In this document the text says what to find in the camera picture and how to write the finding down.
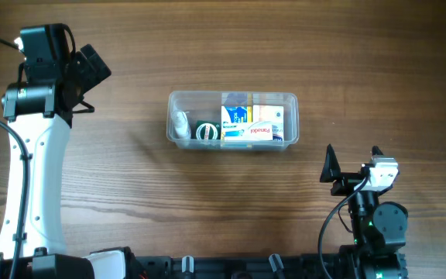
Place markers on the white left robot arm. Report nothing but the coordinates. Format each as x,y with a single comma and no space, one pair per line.
37,120

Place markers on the white Hansaplast plaster box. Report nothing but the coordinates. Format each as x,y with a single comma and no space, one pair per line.
274,115

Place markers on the white Panadol caplet box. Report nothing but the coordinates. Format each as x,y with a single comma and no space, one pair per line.
247,131

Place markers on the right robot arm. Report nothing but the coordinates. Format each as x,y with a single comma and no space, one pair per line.
378,228

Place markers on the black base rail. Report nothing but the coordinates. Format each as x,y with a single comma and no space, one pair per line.
275,266

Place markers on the clear plastic container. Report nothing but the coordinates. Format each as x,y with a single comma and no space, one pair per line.
206,106

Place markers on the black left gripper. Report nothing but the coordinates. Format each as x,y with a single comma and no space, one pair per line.
93,69

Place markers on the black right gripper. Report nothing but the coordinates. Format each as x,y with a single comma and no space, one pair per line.
332,170

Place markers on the white calamine lotion bottle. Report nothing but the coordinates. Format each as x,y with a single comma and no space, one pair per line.
181,124

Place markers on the green Zam-Buk ointment box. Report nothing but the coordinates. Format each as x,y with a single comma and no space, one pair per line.
206,130

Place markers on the blue VapoDrops lozenge box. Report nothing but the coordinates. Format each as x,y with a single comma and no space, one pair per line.
235,114

